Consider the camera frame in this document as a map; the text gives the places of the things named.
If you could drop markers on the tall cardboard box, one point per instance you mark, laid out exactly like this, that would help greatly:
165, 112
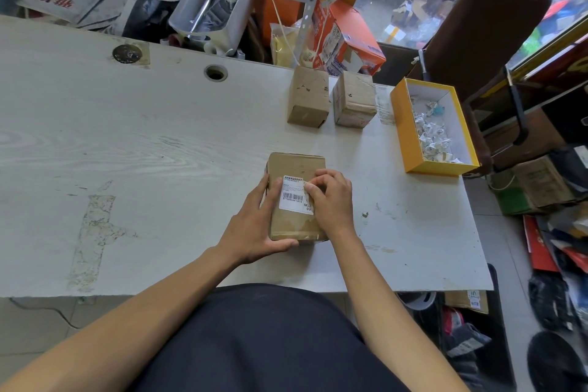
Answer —
294, 164

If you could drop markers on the white barcode label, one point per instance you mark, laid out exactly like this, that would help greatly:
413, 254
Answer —
291, 196

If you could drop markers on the pile of torn label scraps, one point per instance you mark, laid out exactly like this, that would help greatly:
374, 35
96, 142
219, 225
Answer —
434, 136

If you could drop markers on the person's left hand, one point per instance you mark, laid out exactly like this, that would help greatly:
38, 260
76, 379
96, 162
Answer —
248, 235

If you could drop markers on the dark navy shirt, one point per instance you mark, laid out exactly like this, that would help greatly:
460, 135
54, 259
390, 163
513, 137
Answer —
271, 341

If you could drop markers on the yellow tray with label scraps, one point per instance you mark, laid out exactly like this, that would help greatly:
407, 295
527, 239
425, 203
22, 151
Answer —
405, 134

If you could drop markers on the red folder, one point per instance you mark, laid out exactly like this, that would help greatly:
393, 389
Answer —
538, 244

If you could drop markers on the black round grommet cover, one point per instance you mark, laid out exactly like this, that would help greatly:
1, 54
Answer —
127, 54

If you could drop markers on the white perforated metal post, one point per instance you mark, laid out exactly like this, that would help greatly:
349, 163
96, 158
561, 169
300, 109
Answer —
312, 1

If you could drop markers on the orange printed carton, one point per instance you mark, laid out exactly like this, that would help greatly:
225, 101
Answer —
360, 31

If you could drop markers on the person's right hand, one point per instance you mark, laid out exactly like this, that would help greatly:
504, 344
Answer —
333, 205

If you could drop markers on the labelled brown cardboard box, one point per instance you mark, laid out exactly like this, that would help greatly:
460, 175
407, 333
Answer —
459, 300

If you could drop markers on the black round stool base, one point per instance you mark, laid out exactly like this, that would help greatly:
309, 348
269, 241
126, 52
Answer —
556, 364

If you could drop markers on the black plastic crate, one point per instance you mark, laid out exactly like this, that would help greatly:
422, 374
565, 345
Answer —
500, 341

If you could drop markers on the person's left forearm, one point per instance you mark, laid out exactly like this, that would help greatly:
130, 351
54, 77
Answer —
124, 336

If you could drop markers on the small cube brown parcel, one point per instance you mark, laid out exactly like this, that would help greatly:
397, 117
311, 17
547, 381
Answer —
354, 97

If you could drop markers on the white bucket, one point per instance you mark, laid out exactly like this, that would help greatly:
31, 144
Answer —
419, 300

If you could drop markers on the beige plastic packet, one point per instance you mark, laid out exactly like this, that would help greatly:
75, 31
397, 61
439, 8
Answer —
281, 45

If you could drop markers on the person's right forearm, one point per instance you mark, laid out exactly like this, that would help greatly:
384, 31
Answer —
395, 327

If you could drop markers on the white plastic bin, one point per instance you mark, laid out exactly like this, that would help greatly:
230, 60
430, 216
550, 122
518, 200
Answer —
239, 19

